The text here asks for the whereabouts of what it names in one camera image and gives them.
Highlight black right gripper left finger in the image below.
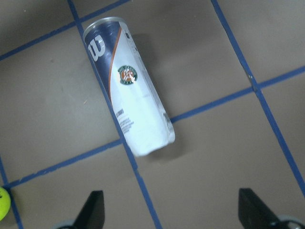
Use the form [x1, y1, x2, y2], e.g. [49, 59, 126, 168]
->
[53, 190, 106, 229]

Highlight tennis ball middle of row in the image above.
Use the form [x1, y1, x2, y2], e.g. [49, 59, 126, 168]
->
[0, 187, 11, 220]

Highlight clear tennis ball can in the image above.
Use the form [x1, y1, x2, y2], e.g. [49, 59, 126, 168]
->
[83, 17, 175, 156]

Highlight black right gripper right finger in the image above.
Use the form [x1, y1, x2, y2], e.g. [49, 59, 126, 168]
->
[238, 188, 305, 229]

